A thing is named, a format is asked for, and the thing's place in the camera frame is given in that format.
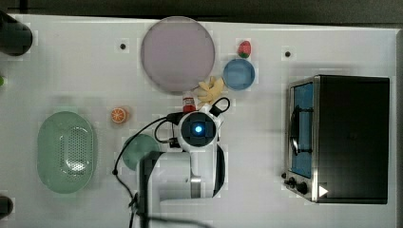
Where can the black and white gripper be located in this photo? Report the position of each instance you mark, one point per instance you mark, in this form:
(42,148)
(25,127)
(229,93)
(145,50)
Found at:
(197,129)

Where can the red ketchup bottle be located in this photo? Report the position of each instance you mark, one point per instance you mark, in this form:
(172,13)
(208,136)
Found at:
(188,102)

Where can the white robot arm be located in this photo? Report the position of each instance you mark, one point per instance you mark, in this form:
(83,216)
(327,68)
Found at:
(197,171)

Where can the green oval strainer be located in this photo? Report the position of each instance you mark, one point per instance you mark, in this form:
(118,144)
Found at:
(65,159)

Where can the yellow toy banana bunch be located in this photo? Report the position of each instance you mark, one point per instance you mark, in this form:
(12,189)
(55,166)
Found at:
(208,93)

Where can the green cup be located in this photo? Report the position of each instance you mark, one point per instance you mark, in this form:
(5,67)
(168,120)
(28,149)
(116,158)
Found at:
(137,148)

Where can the blue bowl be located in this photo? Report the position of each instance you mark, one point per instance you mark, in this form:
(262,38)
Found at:
(239,74)

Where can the grey round plate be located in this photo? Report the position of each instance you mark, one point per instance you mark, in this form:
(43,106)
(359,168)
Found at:
(177,53)

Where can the orange slice toy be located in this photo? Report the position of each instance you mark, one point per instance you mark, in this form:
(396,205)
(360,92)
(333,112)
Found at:
(119,115)

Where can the red toy strawberry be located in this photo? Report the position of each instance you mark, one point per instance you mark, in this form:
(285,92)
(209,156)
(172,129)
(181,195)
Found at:
(245,49)

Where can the black toaster oven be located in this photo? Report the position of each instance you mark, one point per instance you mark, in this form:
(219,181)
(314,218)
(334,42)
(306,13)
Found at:
(338,139)

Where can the green clamp handle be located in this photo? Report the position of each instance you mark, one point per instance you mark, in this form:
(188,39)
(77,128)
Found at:
(1,81)

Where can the black cylinder post near base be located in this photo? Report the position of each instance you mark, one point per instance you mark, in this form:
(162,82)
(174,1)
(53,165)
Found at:
(6,206)

